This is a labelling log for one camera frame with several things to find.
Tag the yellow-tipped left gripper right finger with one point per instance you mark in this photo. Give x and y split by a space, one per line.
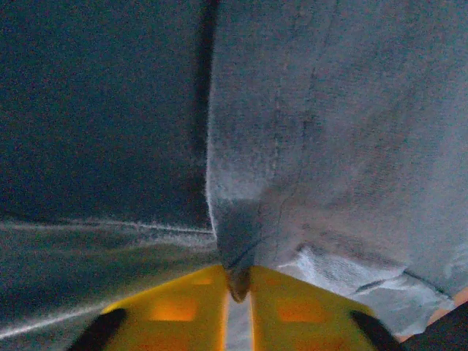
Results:
303 321

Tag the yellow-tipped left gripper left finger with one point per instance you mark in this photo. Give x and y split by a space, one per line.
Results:
164 321

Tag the blue-grey t-shirt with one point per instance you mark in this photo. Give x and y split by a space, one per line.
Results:
329 109

